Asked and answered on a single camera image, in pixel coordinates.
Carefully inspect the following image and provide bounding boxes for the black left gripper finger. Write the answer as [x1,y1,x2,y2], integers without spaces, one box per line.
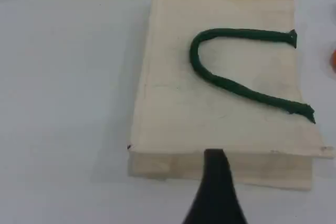
[181,148,249,224]

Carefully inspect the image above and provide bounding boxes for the round orange bread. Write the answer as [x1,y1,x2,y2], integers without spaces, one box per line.
[329,49,336,73]

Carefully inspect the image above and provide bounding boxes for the white canvas bag green handles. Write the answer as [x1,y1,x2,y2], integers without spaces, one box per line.
[124,0,335,192]

